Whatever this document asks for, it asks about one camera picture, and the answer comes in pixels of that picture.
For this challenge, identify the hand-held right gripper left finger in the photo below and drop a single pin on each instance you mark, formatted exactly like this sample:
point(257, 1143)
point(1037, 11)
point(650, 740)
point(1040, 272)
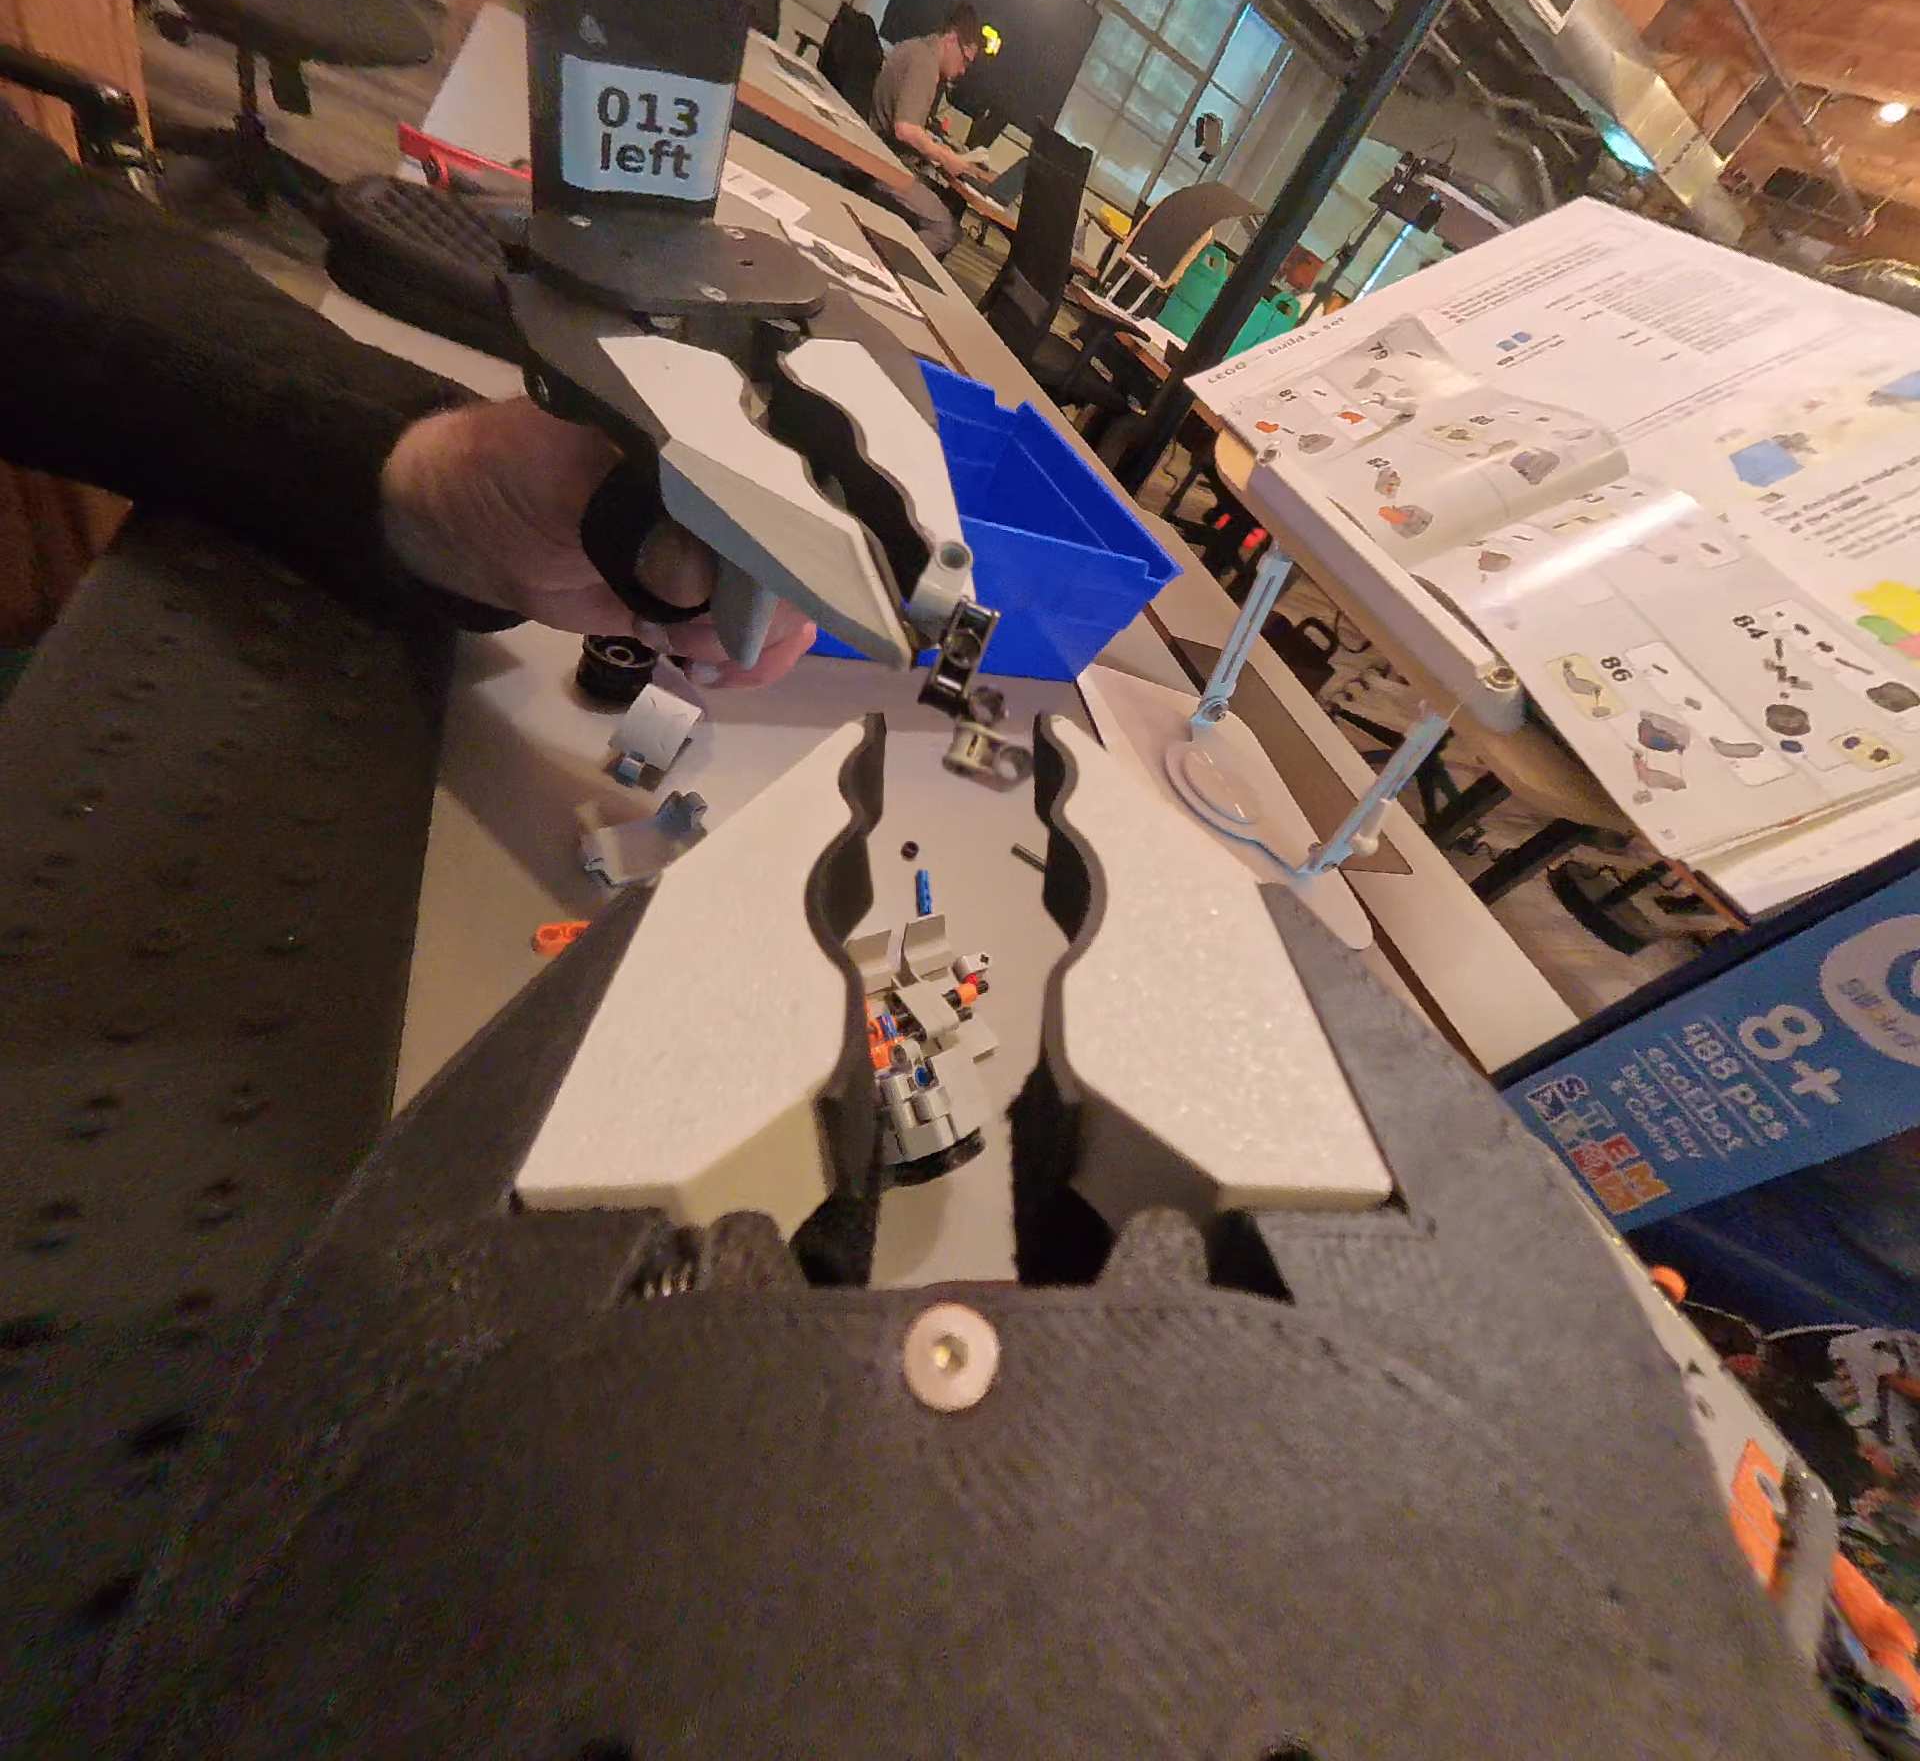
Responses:
point(704, 1043)

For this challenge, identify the grey panel piece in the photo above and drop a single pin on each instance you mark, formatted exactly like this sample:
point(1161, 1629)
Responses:
point(655, 727)
point(638, 847)

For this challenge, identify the orange short beam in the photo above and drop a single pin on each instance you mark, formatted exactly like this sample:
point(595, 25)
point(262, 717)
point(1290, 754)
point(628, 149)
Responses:
point(557, 935)

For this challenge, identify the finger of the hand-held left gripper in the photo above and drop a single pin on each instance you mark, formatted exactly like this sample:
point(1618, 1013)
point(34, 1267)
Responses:
point(748, 501)
point(882, 428)

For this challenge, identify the black perforated board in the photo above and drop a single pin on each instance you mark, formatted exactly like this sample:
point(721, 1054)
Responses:
point(148, 891)

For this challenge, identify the blue robot kit box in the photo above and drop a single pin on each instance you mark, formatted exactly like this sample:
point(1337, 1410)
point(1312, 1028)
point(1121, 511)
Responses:
point(1724, 1070)

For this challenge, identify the grey orange tracked toy robot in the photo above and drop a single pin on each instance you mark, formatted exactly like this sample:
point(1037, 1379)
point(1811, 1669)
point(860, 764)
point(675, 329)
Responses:
point(1800, 1537)

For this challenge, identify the black brick connector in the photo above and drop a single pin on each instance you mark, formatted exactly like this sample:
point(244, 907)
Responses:
point(961, 658)

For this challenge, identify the black metal pole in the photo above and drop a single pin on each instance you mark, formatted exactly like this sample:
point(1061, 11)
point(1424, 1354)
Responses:
point(1348, 112)

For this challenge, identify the instruction booklet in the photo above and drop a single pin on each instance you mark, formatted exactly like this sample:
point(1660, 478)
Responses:
point(1650, 442)

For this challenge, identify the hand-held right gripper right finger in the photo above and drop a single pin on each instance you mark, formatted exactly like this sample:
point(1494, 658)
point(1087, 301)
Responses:
point(1214, 1043)

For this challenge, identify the grey brick bush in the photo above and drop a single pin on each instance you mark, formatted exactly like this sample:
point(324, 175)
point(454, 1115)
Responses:
point(941, 575)

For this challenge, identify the blue storage bin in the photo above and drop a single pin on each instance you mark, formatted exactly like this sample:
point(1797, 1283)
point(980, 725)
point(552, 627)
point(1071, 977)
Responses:
point(1050, 547)

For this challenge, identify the pale grey brick connector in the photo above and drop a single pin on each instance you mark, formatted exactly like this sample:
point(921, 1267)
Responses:
point(988, 751)

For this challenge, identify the white book stand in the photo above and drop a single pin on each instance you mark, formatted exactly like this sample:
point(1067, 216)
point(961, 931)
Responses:
point(1275, 771)

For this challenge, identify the small grey orange brick assembly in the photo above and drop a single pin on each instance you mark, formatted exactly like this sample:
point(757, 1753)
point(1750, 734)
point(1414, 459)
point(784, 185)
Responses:
point(924, 1043)

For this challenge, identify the black toy wheel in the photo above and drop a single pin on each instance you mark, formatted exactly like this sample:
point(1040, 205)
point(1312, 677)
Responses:
point(614, 668)

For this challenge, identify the person's left hand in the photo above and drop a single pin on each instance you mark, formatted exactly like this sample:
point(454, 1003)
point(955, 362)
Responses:
point(494, 501)

